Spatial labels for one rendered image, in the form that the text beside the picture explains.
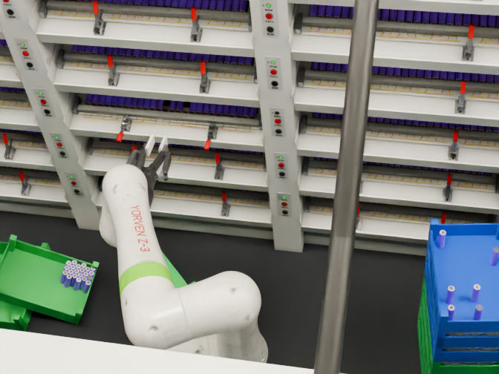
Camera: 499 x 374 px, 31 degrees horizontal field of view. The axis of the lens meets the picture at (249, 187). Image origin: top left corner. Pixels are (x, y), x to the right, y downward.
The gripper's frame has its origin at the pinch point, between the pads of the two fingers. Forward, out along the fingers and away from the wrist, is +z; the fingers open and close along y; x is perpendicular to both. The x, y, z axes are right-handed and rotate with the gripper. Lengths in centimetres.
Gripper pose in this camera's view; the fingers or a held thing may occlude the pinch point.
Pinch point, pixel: (157, 145)
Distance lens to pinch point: 256.0
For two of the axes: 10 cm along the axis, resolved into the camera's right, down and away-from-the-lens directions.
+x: 0.4, 7.9, 6.2
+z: 1.8, -6.1, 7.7
